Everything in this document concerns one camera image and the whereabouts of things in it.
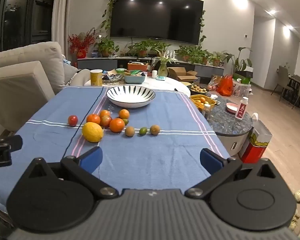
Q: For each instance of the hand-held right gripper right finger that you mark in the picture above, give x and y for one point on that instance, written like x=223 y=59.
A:
x=211 y=162

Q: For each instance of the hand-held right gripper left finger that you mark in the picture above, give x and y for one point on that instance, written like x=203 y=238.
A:
x=91 y=160

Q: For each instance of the yellow lemon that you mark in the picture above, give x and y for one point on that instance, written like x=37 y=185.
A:
x=92 y=132

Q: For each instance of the pale red apple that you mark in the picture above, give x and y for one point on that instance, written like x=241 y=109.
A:
x=106 y=122

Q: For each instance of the orange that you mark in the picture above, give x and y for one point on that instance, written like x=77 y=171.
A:
x=93 y=118
x=117 y=125
x=105 y=113
x=124 y=113

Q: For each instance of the dark red apple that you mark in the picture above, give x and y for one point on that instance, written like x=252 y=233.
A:
x=73 y=120

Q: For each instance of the striped white bowl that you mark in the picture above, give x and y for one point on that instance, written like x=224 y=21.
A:
x=131 y=97

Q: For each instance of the round dark stone table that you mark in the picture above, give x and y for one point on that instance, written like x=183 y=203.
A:
x=230 y=127

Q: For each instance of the brown kiwi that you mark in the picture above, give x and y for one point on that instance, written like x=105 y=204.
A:
x=155 y=129
x=129 y=131

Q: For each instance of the red and white paper bag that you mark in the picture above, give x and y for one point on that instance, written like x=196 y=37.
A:
x=256 y=145

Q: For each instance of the pink plate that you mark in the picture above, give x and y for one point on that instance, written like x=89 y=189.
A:
x=232 y=108

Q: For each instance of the blue striped tablecloth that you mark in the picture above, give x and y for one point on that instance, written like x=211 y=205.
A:
x=152 y=152

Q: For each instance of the yellow fruit basket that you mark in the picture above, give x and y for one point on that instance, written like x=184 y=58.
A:
x=202 y=102

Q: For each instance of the white bottle with red label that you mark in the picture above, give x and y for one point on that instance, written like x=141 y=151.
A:
x=241 y=108

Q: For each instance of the beige sofa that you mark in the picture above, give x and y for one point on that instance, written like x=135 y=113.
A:
x=20 y=85

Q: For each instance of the orange plastic bag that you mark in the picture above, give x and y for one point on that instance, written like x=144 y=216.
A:
x=225 y=86

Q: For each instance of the yellow can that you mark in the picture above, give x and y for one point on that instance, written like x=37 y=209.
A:
x=96 y=78

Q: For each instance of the plate of snack packets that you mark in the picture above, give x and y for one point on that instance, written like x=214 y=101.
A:
x=112 y=77

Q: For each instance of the teal rectangular basin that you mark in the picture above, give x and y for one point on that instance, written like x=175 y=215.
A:
x=134 y=79

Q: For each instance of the grey television cabinet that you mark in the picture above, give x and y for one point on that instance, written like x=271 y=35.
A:
x=205 y=71

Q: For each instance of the green box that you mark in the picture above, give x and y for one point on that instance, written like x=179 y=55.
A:
x=243 y=76

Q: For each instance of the open cardboard box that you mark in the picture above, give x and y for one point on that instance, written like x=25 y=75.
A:
x=181 y=74

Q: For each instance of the small teal packet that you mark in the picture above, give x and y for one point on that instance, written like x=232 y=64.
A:
x=162 y=78

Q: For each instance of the potted green plant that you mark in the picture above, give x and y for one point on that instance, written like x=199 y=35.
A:
x=186 y=53
x=204 y=57
x=216 y=60
x=105 y=47
x=160 y=47
x=141 y=48

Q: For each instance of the orange storage box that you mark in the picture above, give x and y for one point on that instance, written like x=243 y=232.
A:
x=137 y=66

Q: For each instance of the white cup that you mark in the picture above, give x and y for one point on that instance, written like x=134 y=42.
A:
x=154 y=74

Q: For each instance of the tall leafy floor plant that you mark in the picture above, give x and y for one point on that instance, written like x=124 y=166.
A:
x=238 y=60

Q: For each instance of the glass vase with plant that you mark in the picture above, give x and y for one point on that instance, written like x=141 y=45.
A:
x=163 y=67

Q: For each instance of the red berry bouquet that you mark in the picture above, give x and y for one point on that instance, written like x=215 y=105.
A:
x=81 y=41

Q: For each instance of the dark glass window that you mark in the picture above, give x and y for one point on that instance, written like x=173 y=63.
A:
x=20 y=12

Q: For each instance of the white curtain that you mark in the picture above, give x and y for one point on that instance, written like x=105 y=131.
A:
x=61 y=15

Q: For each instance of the green trailing vine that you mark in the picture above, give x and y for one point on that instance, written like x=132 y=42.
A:
x=109 y=10

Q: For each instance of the black wall television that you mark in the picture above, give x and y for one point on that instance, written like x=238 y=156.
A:
x=157 y=15

